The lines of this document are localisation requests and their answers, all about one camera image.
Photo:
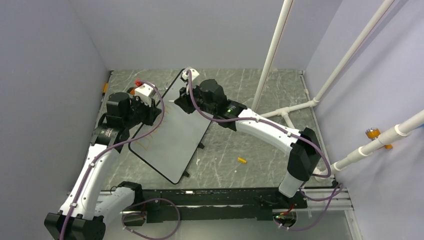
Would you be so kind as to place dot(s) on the white whiteboard black frame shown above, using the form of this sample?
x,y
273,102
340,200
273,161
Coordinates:
x,y
169,149

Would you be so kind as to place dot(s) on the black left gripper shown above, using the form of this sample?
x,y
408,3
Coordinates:
x,y
152,111

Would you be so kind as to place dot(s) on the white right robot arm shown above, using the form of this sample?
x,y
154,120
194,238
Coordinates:
x,y
301,146

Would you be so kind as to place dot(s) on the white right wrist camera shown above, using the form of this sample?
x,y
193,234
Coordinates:
x,y
190,72

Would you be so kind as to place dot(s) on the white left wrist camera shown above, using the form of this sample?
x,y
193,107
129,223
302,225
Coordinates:
x,y
145,92

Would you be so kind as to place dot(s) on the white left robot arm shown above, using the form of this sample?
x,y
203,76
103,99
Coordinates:
x,y
89,185

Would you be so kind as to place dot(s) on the orange-black screwdriver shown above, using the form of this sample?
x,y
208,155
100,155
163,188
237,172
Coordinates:
x,y
104,89

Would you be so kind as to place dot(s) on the white PVC pipe frame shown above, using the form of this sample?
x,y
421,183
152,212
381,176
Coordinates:
x,y
300,28

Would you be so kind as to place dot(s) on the orange clamp on pipe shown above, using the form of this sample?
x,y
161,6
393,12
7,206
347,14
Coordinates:
x,y
373,133

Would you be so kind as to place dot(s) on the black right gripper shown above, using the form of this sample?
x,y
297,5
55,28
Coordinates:
x,y
183,101

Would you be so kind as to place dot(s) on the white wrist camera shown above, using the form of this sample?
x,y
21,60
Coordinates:
x,y
190,72
145,92

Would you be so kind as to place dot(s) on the yellow marker cap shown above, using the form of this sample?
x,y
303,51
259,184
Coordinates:
x,y
241,160

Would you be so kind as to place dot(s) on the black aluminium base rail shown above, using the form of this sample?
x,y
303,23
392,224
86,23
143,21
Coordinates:
x,y
137,205

